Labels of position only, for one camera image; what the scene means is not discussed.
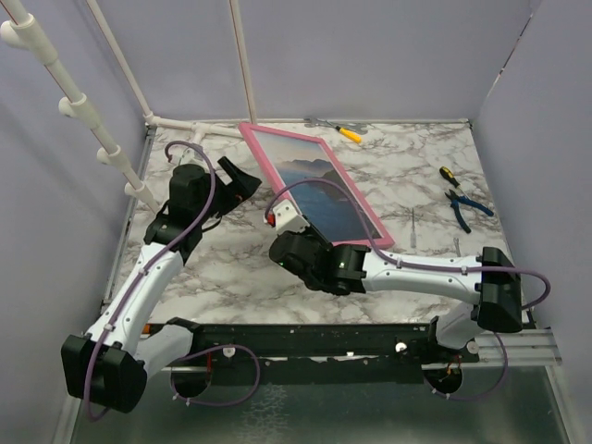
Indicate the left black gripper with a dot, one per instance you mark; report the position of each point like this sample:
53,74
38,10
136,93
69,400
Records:
241,186

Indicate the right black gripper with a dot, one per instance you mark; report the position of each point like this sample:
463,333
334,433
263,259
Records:
311,231

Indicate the pink picture frame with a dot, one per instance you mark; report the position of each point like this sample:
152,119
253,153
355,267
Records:
324,191

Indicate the clear tester screwdriver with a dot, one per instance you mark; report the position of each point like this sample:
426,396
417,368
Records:
413,239

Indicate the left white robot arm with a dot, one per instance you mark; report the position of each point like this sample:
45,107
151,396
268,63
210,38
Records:
110,364

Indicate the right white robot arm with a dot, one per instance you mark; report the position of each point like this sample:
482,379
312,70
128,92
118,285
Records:
486,288

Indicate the silver wrench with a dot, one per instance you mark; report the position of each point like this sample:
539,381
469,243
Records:
358,128

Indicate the black yellow screwdriver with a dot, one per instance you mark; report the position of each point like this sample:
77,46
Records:
449,177

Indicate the white pvc pipe rack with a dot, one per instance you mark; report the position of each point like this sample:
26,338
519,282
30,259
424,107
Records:
49,173

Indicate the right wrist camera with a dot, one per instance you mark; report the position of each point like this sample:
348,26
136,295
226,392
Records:
284,216

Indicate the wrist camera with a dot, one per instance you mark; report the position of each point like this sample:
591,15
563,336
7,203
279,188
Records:
284,216
187,156

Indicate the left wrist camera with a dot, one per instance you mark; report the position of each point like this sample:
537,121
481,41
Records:
187,156

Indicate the yellow handled screwdriver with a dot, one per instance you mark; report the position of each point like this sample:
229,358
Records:
351,135

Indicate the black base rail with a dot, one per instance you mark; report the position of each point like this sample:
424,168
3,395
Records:
237,354

